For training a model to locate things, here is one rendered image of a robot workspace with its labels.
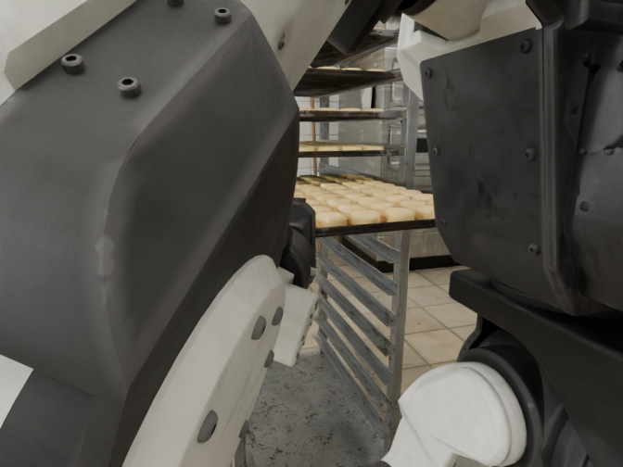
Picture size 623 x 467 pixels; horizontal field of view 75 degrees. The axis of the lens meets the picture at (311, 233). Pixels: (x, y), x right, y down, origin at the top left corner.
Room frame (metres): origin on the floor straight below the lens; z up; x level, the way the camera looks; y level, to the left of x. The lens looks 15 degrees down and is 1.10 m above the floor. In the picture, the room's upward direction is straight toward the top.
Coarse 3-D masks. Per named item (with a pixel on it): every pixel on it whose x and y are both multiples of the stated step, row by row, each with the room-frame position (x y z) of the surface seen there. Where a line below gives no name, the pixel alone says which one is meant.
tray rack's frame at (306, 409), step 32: (320, 128) 1.60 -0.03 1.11; (320, 160) 1.59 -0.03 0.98; (320, 288) 1.59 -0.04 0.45; (320, 352) 1.58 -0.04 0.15; (288, 384) 1.36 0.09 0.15; (320, 384) 1.36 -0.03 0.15; (256, 416) 1.18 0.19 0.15; (288, 416) 1.18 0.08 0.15; (320, 416) 1.18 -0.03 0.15; (352, 416) 1.18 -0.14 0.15; (256, 448) 1.04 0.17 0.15; (288, 448) 1.04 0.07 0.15; (320, 448) 1.04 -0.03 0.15; (352, 448) 1.04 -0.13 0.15
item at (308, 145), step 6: (300, 144) 1.19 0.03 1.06; (306, 144) 1.20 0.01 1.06; (312, 144) 1.27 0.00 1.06; (318, 144) 1.21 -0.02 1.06; (324, 144) 1.19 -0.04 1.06; (330, 144) 1.19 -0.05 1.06; (336, 144) 1.24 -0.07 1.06; (342, 144) 1.19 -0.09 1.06; (348, 144) 1.19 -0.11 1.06; (354, 144) 1.19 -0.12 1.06; (300, 150) 0.96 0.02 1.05; (306, 150) 0.96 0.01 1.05; (312, 150) 0.97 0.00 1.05; (318, 150) 0.99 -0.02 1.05; (324, 150) 0.98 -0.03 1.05; (330, 150) 0.98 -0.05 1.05; (336, 150) 0.98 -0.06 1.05
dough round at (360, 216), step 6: (354, 210) 0.66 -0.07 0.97; (360, 210) 0.66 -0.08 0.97; (366, 210) 0.66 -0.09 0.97; (372, 210) 0.66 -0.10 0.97; (354, 216) 0.64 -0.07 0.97; (360, 216) 0.63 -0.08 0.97; (366, 216) 0.63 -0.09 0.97; (372, 216) 0.63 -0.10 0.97; (378, 216) 0.64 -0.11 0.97; (354, 222) 0.64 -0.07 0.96; (360, 222) 0.63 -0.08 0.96; (366, 222) 0.63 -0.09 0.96; (372, 222) 0.63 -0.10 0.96; (378, 222) 0.64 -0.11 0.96
